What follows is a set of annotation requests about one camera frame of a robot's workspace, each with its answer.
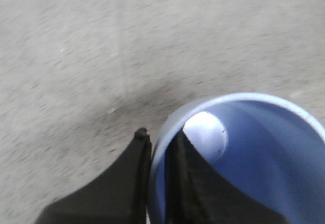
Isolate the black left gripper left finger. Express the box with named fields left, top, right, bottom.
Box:
left=36, top=127, right=152, bottom=223

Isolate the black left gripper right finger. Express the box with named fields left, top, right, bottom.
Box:
left=165, top=131, right=288, bottom=223

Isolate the blue plastic cup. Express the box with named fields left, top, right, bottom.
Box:
left=148, top=92, right=324, bottom=223

